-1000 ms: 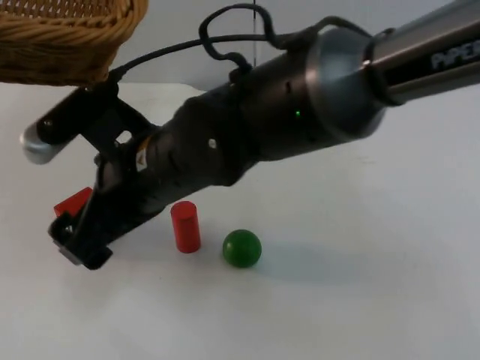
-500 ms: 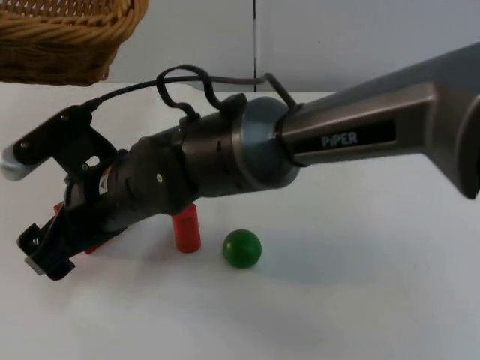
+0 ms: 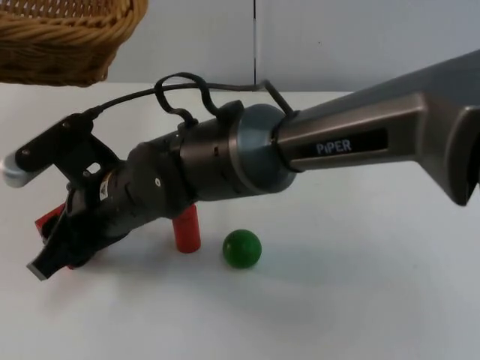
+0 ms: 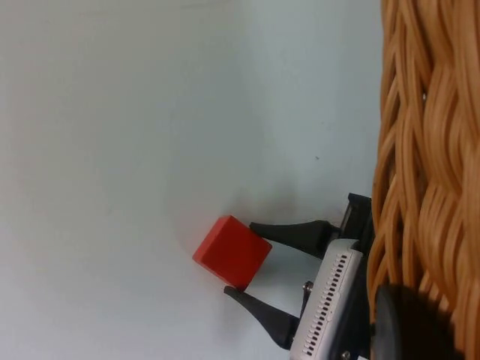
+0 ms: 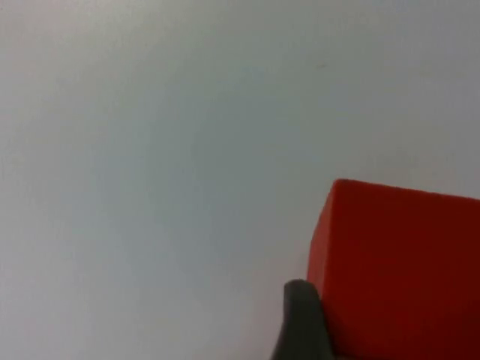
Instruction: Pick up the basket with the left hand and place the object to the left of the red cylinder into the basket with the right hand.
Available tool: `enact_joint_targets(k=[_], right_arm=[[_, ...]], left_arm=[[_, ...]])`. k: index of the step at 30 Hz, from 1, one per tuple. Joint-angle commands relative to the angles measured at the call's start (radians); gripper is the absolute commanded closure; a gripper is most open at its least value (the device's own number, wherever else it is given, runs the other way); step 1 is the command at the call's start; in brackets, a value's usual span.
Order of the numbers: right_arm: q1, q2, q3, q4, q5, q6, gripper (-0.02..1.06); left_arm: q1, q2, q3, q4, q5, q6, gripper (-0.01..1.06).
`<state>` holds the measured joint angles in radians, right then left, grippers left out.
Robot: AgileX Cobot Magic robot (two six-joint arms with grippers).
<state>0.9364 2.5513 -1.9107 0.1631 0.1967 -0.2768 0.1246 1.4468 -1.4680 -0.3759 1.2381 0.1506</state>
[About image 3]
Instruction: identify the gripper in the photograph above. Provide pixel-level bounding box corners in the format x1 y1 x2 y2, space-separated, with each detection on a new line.
25 136 184 282

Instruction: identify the red block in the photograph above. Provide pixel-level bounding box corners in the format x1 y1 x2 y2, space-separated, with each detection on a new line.
34 204 75 272

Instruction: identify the pale brown wicker basket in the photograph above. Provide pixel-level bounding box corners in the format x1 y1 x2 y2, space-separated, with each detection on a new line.
0 0 150 89

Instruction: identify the red cylinder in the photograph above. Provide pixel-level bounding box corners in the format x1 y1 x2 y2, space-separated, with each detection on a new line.
172 205 203 255

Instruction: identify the green ball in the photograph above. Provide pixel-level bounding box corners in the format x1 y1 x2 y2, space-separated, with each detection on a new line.
222 229 262 270

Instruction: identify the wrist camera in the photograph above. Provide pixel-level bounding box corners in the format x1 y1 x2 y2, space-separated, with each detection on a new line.
1 114 122 189

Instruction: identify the black cable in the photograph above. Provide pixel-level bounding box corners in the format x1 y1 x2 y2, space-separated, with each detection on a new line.
86 79 302 174
154 72 220 126

